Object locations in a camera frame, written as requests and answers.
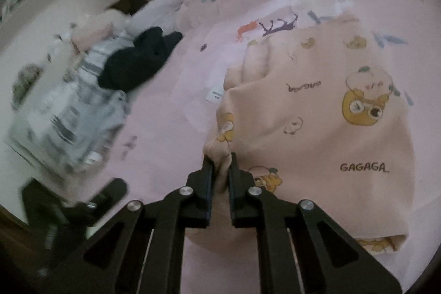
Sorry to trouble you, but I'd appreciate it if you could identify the pale lilac cloth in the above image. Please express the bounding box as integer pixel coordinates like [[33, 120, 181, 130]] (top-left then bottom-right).
[[127, 0, 187, 36]]

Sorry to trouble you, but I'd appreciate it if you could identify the dark brown object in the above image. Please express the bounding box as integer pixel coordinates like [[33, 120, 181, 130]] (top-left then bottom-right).
[[110, 0, 149, 15]]

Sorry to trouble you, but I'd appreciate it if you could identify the grey white plaid cloth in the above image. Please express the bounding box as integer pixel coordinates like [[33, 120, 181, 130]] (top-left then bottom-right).
[[7, 32, 133, 174]]

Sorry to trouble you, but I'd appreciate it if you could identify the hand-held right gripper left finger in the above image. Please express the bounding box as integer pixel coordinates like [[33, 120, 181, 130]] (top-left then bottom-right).
[[45, 154, 216, 294]]

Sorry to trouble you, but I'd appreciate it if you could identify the floral patterned cloth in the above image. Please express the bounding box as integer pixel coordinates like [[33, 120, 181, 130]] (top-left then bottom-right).
[[12, 63, 44, 109]]

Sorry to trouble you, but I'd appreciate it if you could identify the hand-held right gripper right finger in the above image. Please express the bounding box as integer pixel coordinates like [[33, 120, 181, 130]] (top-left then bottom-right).
[[228, 152, 404, 294]]

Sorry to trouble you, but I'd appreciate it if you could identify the pink cartoon print garment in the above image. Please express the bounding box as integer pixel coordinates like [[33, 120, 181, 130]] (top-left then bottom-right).
[[203, 18, 416, 253]]

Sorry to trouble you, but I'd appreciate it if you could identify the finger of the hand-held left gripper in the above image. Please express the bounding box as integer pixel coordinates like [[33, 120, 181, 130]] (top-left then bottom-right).
[[74, 178, 128, 212]]

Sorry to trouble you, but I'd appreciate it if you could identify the pink butterfly print bed sheet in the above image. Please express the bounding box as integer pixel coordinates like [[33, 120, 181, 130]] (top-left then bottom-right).
[[114, 0, 441, 294]]

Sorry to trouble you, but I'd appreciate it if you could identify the black garment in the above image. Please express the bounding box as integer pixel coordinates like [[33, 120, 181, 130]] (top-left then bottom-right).
[[98, 26, 183, 93]]

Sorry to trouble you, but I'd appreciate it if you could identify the pale pink soft cloth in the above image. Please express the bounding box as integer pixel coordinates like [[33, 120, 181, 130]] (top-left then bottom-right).
[[71, 10, 130, 50]]

